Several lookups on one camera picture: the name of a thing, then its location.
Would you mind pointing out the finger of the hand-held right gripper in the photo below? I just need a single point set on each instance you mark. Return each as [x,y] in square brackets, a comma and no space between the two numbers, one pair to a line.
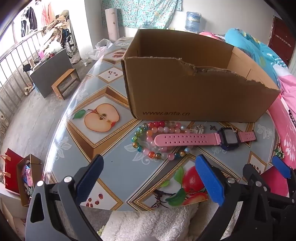
[281,166]
[251,172]

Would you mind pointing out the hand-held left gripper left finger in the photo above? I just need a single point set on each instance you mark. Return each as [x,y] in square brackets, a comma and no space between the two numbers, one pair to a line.
[90,178]

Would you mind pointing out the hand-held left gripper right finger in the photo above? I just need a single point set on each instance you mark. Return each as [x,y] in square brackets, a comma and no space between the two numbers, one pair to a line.
[209,180]

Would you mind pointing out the bronze flower charm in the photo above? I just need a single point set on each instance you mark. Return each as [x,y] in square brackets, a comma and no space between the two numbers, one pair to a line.
[212,127]

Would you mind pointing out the torn brown cardboard box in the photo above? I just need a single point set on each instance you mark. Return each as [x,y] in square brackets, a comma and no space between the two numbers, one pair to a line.
[185,97]

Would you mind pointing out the pink floral blanket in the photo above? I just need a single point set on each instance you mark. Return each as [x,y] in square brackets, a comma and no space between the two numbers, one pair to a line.
[286,111]

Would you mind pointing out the brown paper bag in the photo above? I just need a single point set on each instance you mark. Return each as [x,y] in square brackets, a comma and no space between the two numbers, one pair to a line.
[22,185]

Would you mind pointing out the white fluffy cloth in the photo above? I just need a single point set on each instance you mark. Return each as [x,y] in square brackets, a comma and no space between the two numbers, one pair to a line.
[150,222]

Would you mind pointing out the red gift bag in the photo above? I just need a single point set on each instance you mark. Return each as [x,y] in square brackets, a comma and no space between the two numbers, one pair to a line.
[11,171]

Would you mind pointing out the wooden stool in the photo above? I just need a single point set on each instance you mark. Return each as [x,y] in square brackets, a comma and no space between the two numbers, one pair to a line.
[67,75]

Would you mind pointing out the pair of beige shoes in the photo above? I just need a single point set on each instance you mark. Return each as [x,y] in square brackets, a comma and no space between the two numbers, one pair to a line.
[28,90]

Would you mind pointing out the grey cabinet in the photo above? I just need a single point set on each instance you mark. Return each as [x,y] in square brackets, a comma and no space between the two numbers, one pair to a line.
[50,71]

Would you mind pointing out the blue patterned blanket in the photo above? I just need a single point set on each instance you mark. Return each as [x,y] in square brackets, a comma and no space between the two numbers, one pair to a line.
[249,44]

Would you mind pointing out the dark red door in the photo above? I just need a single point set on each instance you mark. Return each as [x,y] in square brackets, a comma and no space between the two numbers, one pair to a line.
[281,39]

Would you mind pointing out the white plastic bag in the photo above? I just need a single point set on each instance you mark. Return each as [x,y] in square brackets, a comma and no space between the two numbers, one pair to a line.
[101,46]

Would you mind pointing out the wheelchair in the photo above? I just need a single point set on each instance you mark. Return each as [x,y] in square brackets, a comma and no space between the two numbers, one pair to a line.
[69,46]

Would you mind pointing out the metal railing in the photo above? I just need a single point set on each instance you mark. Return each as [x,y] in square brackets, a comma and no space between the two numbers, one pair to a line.
[23,43]

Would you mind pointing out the white paper roll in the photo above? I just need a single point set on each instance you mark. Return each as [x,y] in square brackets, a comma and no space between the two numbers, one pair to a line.
[112,25]

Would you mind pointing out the pile of clothes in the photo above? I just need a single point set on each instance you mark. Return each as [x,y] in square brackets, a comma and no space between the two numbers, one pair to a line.
[55,25]

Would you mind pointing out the blue water jug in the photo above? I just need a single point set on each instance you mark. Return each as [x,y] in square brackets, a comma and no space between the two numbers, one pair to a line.
[193,22]

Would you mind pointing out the dark hanging clothes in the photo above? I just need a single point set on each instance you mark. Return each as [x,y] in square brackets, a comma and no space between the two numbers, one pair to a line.
[30,19]

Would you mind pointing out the floral hanging cloth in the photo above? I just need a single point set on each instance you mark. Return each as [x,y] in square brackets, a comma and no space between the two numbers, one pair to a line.
[143,14]

